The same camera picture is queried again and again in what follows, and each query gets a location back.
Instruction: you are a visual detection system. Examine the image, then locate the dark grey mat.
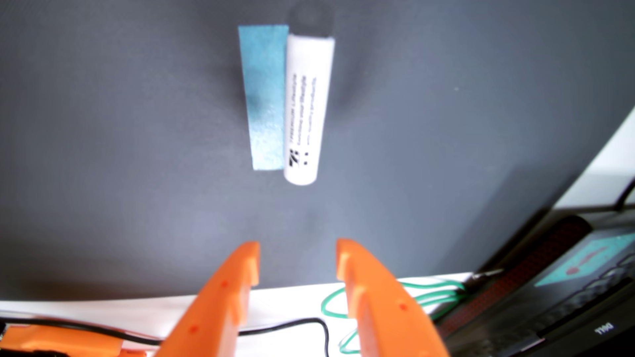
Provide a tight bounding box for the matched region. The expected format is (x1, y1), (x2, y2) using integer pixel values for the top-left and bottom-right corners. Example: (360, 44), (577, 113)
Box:
(0, 0), (635, 301)

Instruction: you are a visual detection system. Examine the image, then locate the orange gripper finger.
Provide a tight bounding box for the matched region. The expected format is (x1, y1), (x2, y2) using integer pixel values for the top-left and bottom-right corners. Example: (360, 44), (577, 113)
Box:
(156, 241), (262, 357)
(336, 238), (450, 357)

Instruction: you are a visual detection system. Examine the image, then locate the blue tape piece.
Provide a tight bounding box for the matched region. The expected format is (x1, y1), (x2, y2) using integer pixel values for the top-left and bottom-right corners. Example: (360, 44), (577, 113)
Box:
(238, 25), (290, 172)

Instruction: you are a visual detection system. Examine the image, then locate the orange robot base part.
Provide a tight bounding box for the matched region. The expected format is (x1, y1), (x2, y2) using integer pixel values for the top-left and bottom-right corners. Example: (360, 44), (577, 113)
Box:
(0, 324), (149, 357)

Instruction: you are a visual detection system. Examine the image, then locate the green wire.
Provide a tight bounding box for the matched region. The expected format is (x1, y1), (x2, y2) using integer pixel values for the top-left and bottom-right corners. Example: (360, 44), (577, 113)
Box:
(321, 279), (468, 356)

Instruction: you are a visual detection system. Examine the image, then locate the teal sticker with red mark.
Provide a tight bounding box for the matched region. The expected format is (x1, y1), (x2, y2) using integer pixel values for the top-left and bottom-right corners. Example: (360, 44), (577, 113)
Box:
(535, 232), (635, 288)

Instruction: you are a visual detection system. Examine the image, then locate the black cable with plug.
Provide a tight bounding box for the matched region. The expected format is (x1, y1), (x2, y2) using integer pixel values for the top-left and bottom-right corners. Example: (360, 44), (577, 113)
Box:
(614, 178), (635, 212)

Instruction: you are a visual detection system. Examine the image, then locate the thin black cable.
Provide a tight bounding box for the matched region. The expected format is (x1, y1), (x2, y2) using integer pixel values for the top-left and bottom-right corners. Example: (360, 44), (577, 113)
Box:
(0, 317), (331, 357)

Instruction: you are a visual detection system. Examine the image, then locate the black Dell laptop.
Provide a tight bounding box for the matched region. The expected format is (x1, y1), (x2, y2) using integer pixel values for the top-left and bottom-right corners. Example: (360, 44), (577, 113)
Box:
(434, 208), (635, 357)

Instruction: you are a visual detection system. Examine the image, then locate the white cylindrical battery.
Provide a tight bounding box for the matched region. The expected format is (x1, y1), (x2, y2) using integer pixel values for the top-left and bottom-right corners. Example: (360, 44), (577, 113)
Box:
(283, 4), (336, 186)

